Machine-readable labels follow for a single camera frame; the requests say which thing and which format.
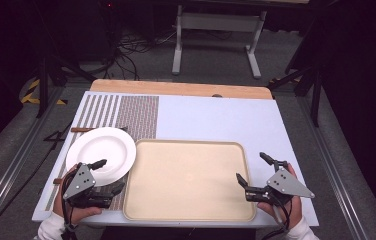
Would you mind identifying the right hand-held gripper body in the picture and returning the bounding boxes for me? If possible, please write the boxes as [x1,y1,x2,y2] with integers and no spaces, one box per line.
[244,159,316,206]

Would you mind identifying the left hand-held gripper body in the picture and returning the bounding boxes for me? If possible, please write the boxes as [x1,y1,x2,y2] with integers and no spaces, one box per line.
[62,162,114,210]

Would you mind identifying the white plate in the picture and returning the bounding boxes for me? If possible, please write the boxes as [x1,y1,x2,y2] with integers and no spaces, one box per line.
[65,126,137,187]

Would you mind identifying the wooden-handled knife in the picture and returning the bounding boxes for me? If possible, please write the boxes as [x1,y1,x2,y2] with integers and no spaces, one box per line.
[70,126,129,133]

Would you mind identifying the beige tray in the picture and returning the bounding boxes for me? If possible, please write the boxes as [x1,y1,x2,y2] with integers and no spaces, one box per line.
[122,139,258,222]

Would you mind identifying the person's right hand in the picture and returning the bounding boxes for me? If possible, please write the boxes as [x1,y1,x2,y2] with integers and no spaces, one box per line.
[257,163,303,230]

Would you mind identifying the person's left hand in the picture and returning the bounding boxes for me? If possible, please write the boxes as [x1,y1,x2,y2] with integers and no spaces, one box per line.
[53,163,104,226]

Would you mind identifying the striped woven placemat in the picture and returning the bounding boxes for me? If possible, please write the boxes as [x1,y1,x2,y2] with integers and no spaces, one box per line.
[44,94,160,212]

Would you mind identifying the black tripod stand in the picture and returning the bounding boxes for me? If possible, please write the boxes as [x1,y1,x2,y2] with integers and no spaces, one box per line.
[35,56,97,118]
[267,66,322,128]

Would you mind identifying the yellow black hazard tape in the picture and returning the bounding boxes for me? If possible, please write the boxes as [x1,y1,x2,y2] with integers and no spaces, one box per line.
[20,78,69,106]

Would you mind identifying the wooden table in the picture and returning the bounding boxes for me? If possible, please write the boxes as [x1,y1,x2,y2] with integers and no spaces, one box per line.
[89,78,274,100]

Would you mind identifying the right hand-held gripper cable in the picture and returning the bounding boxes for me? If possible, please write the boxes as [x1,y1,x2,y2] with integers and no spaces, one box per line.
[262,194,293,240]

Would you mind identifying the hand-held gripper cable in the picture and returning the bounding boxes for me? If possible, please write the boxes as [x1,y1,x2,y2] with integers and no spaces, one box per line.
[262,194,293,240]
[60,171,79,240]

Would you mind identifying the left hand-held gripper cable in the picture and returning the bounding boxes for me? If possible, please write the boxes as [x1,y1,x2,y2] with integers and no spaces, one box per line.
[60,171,79,240]

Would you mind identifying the aluminium floor rail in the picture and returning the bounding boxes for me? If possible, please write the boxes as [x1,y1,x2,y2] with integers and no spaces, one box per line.
[296,96,372,240]
[0,86,64,240]

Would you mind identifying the black floor cables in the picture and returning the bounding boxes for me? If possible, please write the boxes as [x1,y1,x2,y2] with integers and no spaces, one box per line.
[102,29,177,81]

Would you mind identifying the white metal table frame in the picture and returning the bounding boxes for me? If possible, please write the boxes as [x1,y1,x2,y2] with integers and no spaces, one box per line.
[171,4,268,80]

